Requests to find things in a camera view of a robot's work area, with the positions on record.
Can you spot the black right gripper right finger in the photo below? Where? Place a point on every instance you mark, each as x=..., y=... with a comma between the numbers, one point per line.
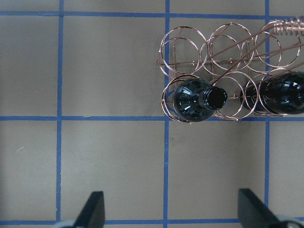
x=253, y=213

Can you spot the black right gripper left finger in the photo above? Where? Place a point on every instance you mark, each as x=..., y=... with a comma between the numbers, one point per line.
x=92, y=214

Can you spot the dark wine bottle in basket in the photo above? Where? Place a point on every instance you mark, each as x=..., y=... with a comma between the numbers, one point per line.
x=196, y=100

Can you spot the copper wire wine basket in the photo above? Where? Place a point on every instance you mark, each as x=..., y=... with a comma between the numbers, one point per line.
x=232, y=58

